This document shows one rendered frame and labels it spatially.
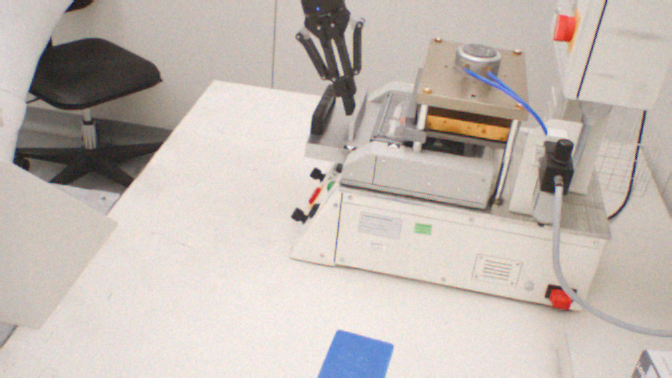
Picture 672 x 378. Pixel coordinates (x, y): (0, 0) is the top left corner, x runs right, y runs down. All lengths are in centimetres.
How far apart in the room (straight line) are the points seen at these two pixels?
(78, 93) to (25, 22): 135
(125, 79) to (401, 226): 166
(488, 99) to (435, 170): 14
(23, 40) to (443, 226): 76
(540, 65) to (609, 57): 172
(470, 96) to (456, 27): 160
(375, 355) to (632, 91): 56
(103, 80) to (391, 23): 107
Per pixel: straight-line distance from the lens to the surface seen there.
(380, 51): 283
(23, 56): 130
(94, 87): 266
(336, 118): 138
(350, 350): 118
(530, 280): 132
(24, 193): 111
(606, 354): 124
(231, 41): 294
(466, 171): 120
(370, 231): 128
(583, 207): 132
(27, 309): 123
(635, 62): 114
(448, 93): 119
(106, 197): 154
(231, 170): 161
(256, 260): 135
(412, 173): 121
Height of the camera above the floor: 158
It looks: 32 degrees down
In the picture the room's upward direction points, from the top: 6 degrees clockwise
